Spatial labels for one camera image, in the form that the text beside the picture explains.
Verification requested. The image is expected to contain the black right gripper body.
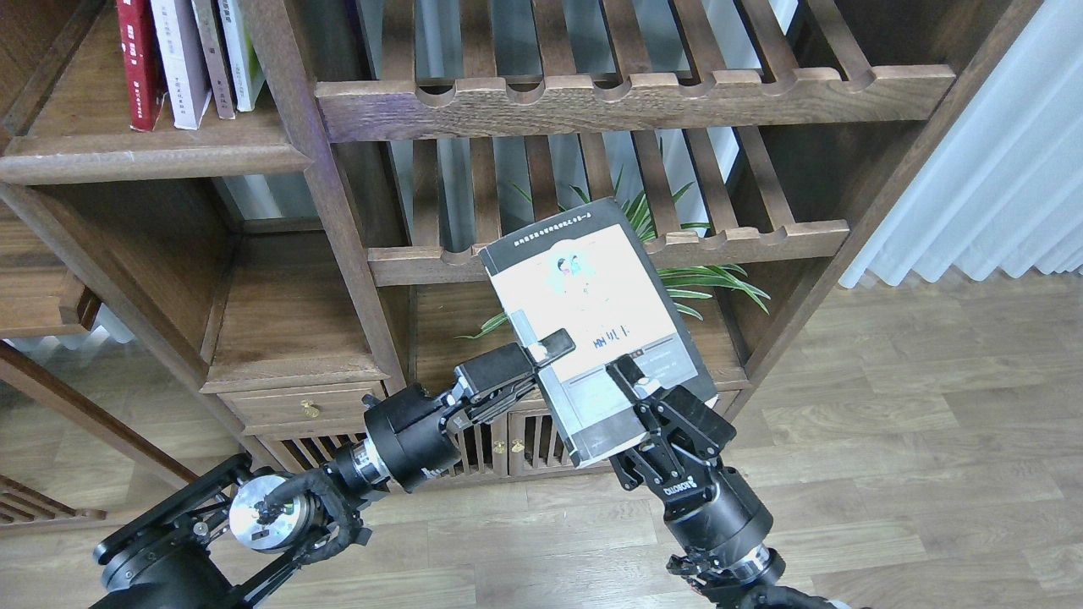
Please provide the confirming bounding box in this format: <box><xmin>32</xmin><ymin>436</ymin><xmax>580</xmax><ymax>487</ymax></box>
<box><xmin>610</xmin><ymin>385</ymin><xmax>773</xmax><ymax>569</ymax></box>

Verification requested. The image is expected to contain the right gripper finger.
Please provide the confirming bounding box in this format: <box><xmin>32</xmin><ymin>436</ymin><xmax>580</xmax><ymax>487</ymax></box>
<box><xmin>606</xmin><ymin>354</ymin><xmax>665</xmax><ymax>411</ymax></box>

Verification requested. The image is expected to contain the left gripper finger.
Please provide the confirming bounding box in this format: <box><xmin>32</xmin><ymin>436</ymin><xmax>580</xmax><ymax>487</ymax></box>
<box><xmin>529</xmin><ymin>328</ymin><xmax>575</xmax><ymax>370</ymax></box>

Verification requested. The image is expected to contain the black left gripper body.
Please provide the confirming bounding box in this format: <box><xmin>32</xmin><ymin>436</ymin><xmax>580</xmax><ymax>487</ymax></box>
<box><xmin>362</xmin><ymin>344</ymin><xmax>547</xmax><ymax>492</ymax></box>

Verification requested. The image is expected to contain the yellow and black thick book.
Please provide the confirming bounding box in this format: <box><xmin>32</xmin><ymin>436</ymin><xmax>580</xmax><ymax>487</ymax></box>
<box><xmin>479</xmin><ymin>198</ymin><xmax>718</xmax><ymax>468</ymax></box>

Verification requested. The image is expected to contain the pale lilac paperback book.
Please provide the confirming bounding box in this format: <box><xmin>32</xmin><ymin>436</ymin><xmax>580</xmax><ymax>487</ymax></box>
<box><xmin>151</xmin><ymin>0</ymin><xmax>212</xmax><ymax>130</ymax></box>

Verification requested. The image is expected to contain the red paperback book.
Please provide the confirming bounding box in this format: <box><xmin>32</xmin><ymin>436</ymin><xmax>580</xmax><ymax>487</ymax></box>
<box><xmin>115</xmin><ymin>1</ymin><xmax>168</xmax><ymax>132</ymax></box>

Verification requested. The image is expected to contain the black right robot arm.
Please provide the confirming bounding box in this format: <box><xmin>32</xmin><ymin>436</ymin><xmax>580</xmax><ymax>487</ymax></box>
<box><xmin>606</xmin><ymin>355</ymin><xmax>831</xmax><ymax>608</ymax></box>

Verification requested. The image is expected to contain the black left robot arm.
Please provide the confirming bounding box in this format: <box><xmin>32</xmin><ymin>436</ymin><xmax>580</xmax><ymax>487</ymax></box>
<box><xmin>93</xmin><ymin>329</ymin><xmax>574</xmax><ymax>608</ymax></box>

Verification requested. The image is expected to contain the green spider plant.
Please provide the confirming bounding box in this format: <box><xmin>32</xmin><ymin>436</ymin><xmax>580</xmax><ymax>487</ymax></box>
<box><xmin>455</xmin><ymin>182</ymin><xmax>771</xmax><ymax>339</ymax></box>

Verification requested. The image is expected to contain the brass drawer knob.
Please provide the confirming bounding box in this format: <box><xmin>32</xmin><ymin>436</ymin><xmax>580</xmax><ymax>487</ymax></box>
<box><xmin>300</xmin><ymin>400</ymin><xmax>322</xmax><ymax>419</ymax></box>

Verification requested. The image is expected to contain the dark wooden bookshelf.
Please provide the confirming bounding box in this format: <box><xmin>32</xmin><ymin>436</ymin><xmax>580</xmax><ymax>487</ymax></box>
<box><xmin>0</xmin><ymin>0</ymin><xmax>1043</xmax><ymax>513</ymax></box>

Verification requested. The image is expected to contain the white green upright book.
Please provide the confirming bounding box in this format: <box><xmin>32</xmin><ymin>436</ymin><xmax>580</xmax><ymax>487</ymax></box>
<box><xmin>217</xmin><ymin>0</ymin><xmax>266</xmax><ymax>112</ymax></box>

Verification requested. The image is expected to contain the white curtain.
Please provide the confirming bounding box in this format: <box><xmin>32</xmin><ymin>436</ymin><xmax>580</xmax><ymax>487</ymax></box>
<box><xmin>839</xmin><ymin>1</ymin><xmax>1082</xmax><ymax>288</ymax></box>

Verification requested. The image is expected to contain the brown upright book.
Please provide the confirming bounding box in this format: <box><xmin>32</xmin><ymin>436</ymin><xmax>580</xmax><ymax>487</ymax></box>
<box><xmin>192</xmin><ymin>1</ymin><xmax>236</xmax><ymax>120</ymax></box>

